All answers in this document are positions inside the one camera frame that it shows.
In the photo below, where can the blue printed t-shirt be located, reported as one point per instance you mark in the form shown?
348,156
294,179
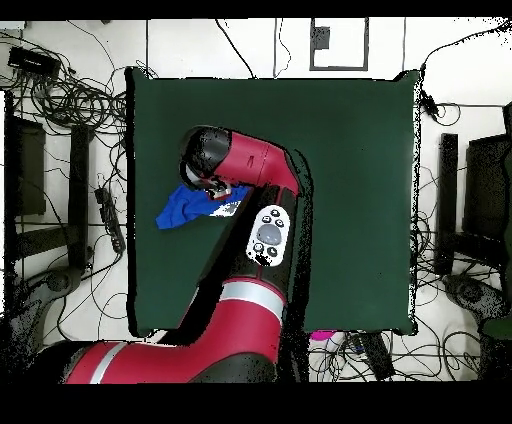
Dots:
180,208

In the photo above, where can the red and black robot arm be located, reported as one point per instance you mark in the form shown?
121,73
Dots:
248,320

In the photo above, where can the black power strip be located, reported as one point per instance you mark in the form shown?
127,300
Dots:
378,356
110,218

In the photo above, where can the dark green table cloth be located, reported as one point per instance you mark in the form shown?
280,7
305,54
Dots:
360,200

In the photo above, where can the pink object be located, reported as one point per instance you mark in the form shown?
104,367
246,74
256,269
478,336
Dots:
322,335

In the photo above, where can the black chair base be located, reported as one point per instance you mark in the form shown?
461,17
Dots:
468,292
56,282

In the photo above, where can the black electronics box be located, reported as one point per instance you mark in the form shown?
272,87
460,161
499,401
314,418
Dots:
34,62

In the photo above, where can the black power adapter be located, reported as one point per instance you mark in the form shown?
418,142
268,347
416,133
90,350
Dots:
428,104

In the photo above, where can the black wooden furniture frame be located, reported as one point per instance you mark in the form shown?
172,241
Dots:
447,200
78,180

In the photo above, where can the grey square frame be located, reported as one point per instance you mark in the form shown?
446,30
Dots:
312,44

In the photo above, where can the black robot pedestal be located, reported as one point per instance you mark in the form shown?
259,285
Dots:
295,360

